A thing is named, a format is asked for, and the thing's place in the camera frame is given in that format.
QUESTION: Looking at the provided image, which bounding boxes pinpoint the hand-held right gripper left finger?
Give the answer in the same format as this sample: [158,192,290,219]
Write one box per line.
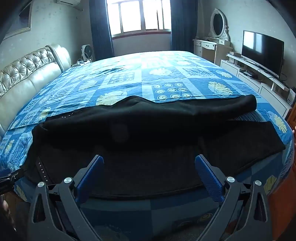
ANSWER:
[30,155,104,241]

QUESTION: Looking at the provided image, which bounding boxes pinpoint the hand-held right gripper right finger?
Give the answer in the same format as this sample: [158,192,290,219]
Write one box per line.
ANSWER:
[194,155,270,241]

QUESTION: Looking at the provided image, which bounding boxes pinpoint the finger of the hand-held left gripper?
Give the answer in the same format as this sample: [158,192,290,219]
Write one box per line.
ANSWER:
[0,167,25,194]

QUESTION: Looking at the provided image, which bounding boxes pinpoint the black pants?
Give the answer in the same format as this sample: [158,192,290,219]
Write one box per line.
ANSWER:
[23,94,286,201]

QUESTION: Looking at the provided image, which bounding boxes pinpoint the beige tufted leather headboard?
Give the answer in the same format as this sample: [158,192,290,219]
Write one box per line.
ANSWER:
[0,44,72,137]

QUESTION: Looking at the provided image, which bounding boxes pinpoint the white television stand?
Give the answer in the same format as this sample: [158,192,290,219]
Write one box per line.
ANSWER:
[220,52,293,116]

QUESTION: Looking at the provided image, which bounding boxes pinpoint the small grey box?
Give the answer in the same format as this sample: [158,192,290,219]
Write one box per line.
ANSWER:
[287,89,296,105]

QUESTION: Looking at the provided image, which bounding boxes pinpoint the blue leaf-patterned bed sheet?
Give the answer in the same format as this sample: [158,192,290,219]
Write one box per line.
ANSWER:
[0,50,295,241]

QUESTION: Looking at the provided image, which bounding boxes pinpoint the white box fan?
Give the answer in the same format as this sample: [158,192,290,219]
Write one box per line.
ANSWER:
[81,44,94,62]

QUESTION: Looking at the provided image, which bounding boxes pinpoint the white dressing table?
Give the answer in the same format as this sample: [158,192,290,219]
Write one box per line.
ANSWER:
[193,37,233,66]

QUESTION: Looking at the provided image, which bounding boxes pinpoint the black flat-screen television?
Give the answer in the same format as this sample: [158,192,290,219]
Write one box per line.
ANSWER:
[241,30,285,78]

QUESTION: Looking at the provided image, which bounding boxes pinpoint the dark blue curtain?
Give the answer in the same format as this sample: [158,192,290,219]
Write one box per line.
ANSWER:
[170,0,199,52]
[89,0,115,62]

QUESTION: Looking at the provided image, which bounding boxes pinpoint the white oval mirror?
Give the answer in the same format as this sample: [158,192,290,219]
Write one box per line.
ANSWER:
[208,8,230,42]

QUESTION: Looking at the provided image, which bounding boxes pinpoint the framed wall picture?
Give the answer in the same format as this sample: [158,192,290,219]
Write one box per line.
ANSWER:
[3,0,33,41]

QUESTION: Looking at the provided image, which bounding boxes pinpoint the white wall air conditioner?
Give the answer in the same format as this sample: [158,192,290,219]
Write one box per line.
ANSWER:
[55,0,84,11]

